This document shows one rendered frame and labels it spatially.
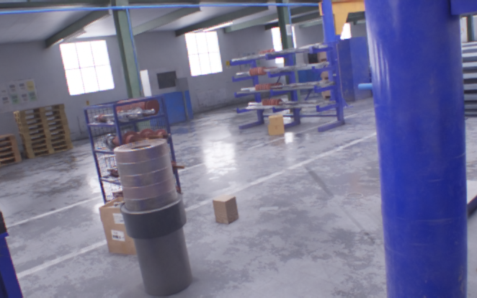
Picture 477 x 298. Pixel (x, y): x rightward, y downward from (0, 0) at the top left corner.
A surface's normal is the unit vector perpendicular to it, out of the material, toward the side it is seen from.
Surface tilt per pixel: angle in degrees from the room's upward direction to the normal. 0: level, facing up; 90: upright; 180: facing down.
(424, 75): 90
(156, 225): 90
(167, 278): 90
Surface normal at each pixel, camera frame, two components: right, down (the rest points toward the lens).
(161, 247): 0.29, 0.15
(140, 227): -0.18, 0.22
